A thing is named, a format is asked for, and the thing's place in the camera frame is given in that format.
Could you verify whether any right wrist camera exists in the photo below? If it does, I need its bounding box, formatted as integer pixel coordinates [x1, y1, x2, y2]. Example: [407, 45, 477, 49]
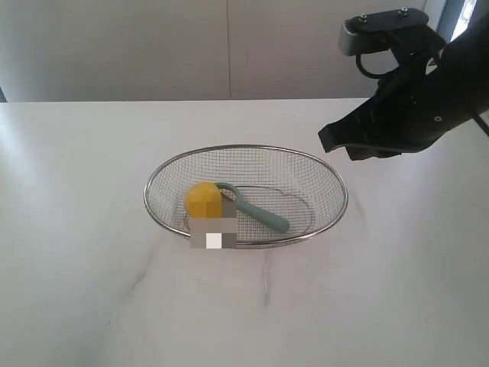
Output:
[338, 7, 429, 57]

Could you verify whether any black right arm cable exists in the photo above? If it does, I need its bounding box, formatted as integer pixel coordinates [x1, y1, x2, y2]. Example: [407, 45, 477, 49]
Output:
[355, 53, 489, 137]

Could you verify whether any yellow lemon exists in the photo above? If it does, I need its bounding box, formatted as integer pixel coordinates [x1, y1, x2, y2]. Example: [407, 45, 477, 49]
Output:
[183, 181, 222, 218]

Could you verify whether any teal handled peeler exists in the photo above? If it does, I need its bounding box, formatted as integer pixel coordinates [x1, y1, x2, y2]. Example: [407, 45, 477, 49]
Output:
[215, 182, 290, 233]

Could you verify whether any oval wire mesh basket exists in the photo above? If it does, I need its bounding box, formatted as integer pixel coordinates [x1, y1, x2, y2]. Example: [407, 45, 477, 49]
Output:
[144, 145, 348, 248]

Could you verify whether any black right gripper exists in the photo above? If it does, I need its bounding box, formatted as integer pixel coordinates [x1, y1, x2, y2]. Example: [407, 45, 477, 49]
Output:
[318, 49, 458, 161]

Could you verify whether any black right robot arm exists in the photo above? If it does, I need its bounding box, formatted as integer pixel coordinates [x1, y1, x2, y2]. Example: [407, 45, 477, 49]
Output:
[319, 8, 488, 161]

